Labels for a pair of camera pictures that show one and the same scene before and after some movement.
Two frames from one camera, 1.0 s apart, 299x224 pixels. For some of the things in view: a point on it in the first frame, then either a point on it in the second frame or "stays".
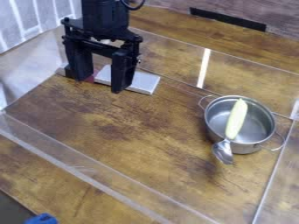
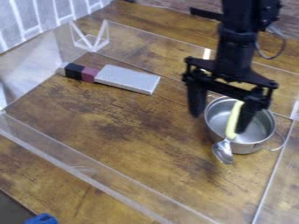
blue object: (43, 218) stays
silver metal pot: (257, 127) stays
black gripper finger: (125, 62) → (251, 106)
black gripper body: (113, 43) → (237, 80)
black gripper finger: (79, 58) → (197, 92)
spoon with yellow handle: (222, 149) stays
